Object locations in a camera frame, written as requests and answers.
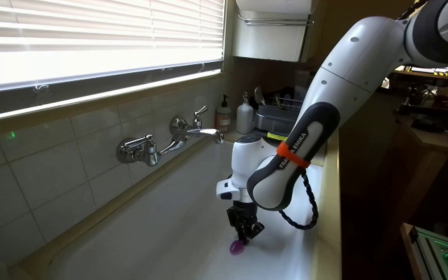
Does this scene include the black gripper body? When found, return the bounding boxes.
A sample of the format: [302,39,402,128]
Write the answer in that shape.
[228,201,257,230]

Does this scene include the purple plastic spoon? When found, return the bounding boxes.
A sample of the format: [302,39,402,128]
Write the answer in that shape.
[229,240,246,255]

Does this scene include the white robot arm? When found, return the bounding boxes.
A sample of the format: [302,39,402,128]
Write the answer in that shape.
[217,0,448,246]

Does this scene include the grey dish drying rack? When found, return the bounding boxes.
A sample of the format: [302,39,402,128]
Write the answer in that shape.
[256,98,302,135]

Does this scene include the white sink basin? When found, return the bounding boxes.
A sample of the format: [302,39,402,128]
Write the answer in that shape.
[47,138,330,280]

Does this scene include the white soap bottle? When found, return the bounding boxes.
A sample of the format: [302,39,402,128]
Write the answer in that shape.
[237,93,254,134]

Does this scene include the soap dispenser bottle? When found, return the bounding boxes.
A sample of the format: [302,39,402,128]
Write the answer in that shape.
[215,96,232,132]

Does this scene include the white upper cabinet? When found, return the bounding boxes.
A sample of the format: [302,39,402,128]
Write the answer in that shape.
[235,0,313,62]

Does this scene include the wooden side table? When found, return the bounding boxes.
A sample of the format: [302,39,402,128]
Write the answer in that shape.
[394,64,448,230]

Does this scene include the white window blinds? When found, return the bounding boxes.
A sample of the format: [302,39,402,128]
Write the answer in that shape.
[0,0,226,90]

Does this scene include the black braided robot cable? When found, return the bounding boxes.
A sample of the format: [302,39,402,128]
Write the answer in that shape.
[277,170,321,232]

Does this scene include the chrome wall faucet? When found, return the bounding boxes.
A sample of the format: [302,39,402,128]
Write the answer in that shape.
[116,106,226,168]

